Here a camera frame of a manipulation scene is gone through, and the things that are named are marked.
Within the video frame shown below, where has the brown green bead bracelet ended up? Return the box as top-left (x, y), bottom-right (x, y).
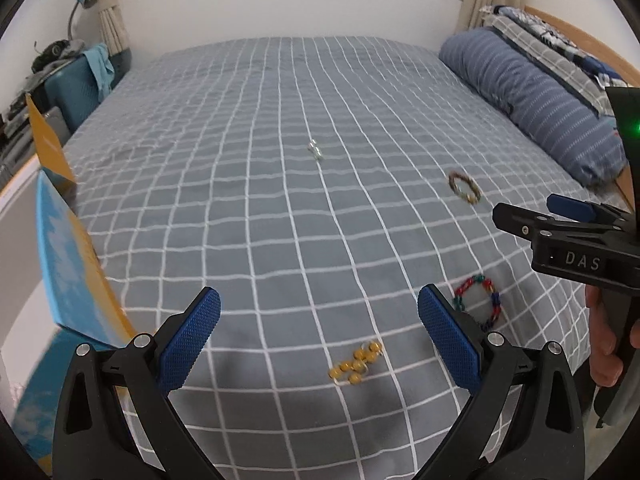
top-left (447, 171), bottom-right (482, 206)

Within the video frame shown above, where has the person's right hand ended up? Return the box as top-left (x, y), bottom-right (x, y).
top-left (586, 286), bottom-right (623, 388)

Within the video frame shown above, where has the teal cloth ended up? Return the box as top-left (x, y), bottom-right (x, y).
top-left (82, 44), bottom-right (115, 103)

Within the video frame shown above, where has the blue striped pillow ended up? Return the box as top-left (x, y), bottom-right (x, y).
top-left (439, 28), bottom-right (631, 188)

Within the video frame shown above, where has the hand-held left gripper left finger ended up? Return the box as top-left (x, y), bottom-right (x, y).
top-left (50, 286), bottom-right (223, 480)

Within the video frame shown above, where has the grey checked bed sheet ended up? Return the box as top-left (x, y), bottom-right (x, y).
top-left (62, 36), bottom-right (626, 466)

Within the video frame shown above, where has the grey checked folded quilt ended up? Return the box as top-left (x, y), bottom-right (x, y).
top-left (477, 5), bottom-right (628, 116)

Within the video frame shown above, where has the blue and yellow cardboard box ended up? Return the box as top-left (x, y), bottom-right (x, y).
top-left (10, 94), bottom-right (137, 476)

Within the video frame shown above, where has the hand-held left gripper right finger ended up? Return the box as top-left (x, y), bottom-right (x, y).
top-left (415, 284), bottom-right (586, 480)

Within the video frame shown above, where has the teal chair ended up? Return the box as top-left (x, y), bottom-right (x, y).
top-left (42, 55), bottom-right (101, 131)

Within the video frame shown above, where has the yellow bead bracelet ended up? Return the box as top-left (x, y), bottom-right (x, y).
top-left (327, 341), bottom-right (383, 386)

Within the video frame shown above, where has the wooden headboard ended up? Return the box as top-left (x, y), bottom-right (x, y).
top-left (522, 6), bottom-right (640, 211)

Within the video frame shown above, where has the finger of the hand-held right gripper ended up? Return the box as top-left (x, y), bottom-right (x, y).
top-left (546, 194), bottom-right (633, 226)
top-left (492, 203), bottom-right (551, 248)

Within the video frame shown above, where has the white desk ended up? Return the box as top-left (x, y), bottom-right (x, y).
top-left (0, 155), bottom-right (66, 411)

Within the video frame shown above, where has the black bag pile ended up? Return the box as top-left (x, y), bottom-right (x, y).
top-left (31, 39), bottom-right (83, 73)

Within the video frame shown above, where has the multicolour glass bead bracelet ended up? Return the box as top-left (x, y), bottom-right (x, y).
top-left (452, 275), bottom-right (502, 332)

